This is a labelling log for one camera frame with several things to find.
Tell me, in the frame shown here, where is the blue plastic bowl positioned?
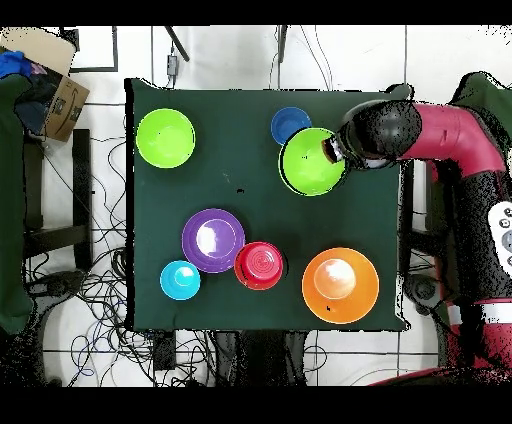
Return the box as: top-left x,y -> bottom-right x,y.
270,106 -> 313,146

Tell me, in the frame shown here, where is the black power strip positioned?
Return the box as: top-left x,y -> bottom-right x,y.
153,331 -> 177,371

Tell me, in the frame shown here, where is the black tripod leg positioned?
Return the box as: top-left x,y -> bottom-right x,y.
276,25 -> 288,64
164,26 -> 191,63

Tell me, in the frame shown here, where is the purple plastic bowl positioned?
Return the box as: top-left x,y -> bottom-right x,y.
181,208 -> 246,274

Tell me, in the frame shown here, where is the cyan plastic bowl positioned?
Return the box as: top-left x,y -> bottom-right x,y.
159,260 -> 202,301

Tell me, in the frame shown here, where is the dark green tablecloth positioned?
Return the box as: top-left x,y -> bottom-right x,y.
124,77 -> 413,333

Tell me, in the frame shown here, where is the blue cloth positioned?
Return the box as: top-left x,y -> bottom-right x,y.
0,50 -> 35,79

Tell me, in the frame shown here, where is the black pedestal foot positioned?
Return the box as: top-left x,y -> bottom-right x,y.
27,269 -> 87,299
403,273 -> 445,317

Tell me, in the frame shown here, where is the large orange plastic bowl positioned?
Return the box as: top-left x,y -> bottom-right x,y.
301,247 -> 381,324

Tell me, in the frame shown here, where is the tangle of black cables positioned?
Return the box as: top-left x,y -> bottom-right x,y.
23,135 -> 209,387

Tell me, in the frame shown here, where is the black metal frame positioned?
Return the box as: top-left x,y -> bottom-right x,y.
59,26 -> 120,74

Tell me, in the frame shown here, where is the red-orange plastic bowl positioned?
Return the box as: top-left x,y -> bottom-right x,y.
233,240 -> 285,291

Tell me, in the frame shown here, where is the green cloth covered table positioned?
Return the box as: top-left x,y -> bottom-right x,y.
0,73 -> 35,335
447,71 -> 512,133

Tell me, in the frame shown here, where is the black stool frame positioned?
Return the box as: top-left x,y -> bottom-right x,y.
21,128 -> 94,273
399,159 -> 449,277

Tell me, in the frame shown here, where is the brown cardboard box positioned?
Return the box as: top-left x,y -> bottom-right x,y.
0,26 -> 91,143

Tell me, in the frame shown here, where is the green plastic bowl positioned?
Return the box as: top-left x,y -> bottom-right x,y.
135,108 -> 197,170
278,127 -> 348,197

